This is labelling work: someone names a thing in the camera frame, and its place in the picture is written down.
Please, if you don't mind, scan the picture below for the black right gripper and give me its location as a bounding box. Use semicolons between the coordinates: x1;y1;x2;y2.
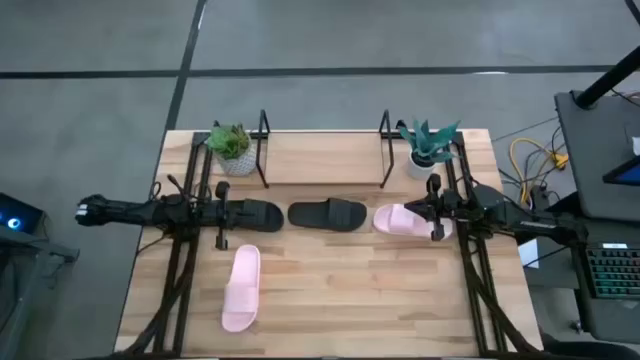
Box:
403;173;467;243

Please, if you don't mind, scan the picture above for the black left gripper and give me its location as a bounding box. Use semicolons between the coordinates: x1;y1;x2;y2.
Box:
209;180;262;251

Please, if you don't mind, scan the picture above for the black slide sandal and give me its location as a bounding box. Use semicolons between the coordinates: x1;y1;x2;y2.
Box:
234;198;285;233
287;197;369;233

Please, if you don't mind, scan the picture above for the pink slide sandal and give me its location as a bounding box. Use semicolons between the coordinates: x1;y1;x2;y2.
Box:
372;202;454;240
220;243;262;334

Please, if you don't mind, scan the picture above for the snake plant in white pot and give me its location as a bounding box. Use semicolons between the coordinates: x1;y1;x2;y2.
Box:
397;118;462;182

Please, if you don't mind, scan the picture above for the succulent in patterned pot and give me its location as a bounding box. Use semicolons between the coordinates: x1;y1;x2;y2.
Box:
206;123;259;178

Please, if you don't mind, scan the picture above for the white paper sheet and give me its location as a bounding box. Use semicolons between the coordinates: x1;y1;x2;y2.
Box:
517;237;541;270

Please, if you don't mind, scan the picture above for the grey desk with pole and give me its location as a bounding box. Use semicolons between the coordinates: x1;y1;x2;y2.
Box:
553;89;640;222

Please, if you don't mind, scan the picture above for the grey keyboard desk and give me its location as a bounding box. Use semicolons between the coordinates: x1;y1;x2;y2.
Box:
573;220;640;346

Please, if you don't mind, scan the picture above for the backlit black keyboard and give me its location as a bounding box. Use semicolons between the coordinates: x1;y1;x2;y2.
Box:
584;243;640;300

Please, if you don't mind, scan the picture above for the tablet with blue screen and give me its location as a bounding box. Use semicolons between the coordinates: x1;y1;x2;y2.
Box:
602;155;640;187

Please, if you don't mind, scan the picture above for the black office chair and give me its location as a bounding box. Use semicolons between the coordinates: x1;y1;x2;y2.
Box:
539;329;640;360

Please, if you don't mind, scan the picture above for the grey metal stand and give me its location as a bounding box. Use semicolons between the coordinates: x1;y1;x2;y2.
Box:
0;233;81;360

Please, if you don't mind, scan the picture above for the computer with blue light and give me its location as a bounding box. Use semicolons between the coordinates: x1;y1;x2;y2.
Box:
0;192;46;236

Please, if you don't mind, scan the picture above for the black pole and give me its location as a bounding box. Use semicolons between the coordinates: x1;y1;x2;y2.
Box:
573;44;640;110

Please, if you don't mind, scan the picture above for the black metal rig frame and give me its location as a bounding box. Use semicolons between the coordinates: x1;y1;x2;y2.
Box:
114;119;547;360

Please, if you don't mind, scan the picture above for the wooden shelf with black frame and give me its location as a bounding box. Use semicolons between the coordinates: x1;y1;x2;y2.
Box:
254;108;396;191

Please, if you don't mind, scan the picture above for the yellow cable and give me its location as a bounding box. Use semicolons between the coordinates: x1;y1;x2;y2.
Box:
508;137;570;204

